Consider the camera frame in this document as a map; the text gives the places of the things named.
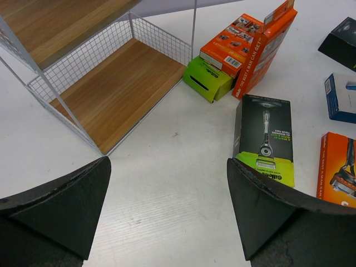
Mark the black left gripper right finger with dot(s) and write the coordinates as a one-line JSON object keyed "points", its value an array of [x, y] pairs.
{"points": [[281, 226]]}

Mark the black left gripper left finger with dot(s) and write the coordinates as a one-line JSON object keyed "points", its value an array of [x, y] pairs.
{"points": [[54, 224]]}

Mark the green black Gillette Labs box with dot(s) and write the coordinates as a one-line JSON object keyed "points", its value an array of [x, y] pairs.
{"points": [[263, 137], [211, 83], [339, 44]]}

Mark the white wire wooden shelf rack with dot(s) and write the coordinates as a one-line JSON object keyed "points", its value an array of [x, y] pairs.
{"points": [[99, 68]]}

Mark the orange Gillette Fusion5 box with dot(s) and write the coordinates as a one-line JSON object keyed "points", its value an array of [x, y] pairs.
{"points": [[336, 176], [264, 47]]}

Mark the orange Gillette cartridge box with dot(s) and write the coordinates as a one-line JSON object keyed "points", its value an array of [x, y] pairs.
{"points": [[228, 50]]}

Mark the blue white Harry's box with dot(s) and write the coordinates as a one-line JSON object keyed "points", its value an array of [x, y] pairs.
{"points": [[340, 95]]}

